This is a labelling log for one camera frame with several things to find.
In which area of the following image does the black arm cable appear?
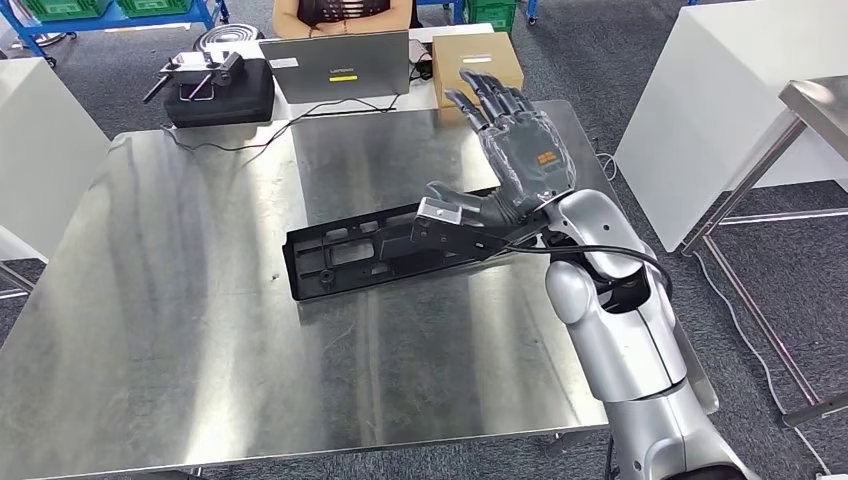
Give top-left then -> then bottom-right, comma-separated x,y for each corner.
506,243 -> 675,306

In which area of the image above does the grey laptop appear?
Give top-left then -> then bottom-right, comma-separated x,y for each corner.
258,29 -> 412,106

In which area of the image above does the black carrying case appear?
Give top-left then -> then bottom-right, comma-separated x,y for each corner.
162,58 -> 276,130

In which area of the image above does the grey remote controller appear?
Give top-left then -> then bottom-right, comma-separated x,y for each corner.
141,50 -> 245,106

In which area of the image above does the black power adapter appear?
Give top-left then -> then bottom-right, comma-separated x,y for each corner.
408,39 -> 434,82

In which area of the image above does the person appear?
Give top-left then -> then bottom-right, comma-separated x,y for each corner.
271,0 -> 415,40

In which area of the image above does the blue metal shelf rack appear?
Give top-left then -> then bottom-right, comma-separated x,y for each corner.
0,0 -> 231,69
413,0 -> 539,28

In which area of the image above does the white floor cable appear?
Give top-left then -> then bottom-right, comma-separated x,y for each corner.
690,250 -> 835,477
591,150 -> 619,183

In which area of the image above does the white desk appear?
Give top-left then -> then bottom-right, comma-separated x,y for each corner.
195,23 -> 497,124

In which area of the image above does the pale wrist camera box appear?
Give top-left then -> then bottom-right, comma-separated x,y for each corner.
415,198 -> 465,234

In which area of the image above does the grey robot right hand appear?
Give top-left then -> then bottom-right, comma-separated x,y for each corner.
423,68 -> 578,230

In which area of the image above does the green plastic crate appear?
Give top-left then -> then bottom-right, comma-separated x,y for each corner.
117,0 -> 195,19
23,0 -> 113,22
463,0 -> 518,34

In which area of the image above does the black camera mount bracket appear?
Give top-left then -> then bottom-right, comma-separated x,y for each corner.
409,215 -> 551,263

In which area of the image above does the black plastic plate frame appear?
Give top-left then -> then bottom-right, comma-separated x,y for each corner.
282,187 -> 525,303

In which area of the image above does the round ribbed metal base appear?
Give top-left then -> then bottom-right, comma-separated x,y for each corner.
192,23 -> 266,54

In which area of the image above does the black laptop cable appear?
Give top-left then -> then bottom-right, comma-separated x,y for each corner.
160,92 -> 403,155

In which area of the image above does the brown cardboard box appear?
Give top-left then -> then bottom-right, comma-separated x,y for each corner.
431,31 -> 525,127

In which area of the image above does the steel workbench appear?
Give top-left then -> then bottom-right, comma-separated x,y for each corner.
0,260 -> 36,301
0,99 -> 721,480
682,74 -> 848,429

